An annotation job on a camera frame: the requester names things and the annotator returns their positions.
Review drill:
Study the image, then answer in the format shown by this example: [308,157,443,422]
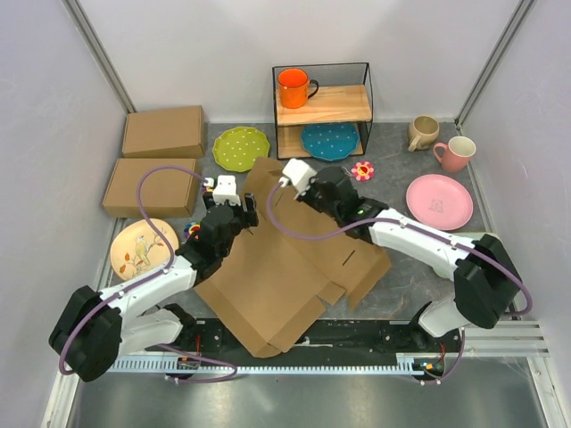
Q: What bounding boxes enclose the large cardboard box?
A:
[195,158,391,358]

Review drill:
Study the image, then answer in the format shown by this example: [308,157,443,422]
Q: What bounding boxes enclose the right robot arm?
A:
[300,167,521,338]

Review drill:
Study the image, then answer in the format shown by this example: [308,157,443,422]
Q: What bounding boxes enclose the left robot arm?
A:
[48,193,259,382]

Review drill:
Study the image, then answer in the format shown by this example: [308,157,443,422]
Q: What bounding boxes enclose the closed cardboard box front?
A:
[103,158,202,218]

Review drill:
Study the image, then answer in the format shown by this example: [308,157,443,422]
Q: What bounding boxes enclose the closed cardboard box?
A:
[103,158,202,218]
[121,105,206,159]

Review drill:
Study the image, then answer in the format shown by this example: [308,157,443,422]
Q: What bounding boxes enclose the closed cardboard box rear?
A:
[121,105,206,159]

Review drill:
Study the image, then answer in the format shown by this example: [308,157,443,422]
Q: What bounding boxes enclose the green dotted plate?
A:
[212,127,270,173]

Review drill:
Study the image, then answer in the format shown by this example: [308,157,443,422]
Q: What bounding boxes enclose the rainbow flower toy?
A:
[184,221,201,238]

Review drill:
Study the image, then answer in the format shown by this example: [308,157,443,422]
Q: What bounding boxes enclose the blue dotted plate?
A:
[301,122,360,162]

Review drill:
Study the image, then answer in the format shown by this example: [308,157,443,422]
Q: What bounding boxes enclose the pink flower toy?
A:
[342,160,375,183]

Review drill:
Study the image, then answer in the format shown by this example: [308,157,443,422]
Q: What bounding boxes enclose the beige bird plate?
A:
[110,219,170,281]

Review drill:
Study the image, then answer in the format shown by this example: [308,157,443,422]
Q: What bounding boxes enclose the orange mug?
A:
[277,68,319,109]

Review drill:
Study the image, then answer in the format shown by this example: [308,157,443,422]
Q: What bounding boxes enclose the beige ceramic mug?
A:
[407,115,440,152]

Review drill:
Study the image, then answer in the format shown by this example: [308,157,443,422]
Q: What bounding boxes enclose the pink round plate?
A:
[405,174,474,231]

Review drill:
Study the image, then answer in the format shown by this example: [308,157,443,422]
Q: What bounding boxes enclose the pink mug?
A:
[433,136,476,173]

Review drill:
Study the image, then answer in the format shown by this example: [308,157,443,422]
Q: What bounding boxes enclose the mint rectangular plate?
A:
[433,232,499,279]

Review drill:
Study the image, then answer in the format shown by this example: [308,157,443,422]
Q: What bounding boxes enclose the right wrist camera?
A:
[278,158,317,202]

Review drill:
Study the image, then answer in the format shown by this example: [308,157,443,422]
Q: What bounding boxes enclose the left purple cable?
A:
[58,164,215,375]

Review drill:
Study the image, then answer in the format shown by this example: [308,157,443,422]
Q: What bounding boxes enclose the black wire wooden shelf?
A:
[272,62,374,161]

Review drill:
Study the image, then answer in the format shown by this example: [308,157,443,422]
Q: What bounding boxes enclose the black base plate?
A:
[165,303,458,367]

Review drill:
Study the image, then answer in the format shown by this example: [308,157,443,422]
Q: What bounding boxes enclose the grey cable duct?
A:
[108,352,424,376]

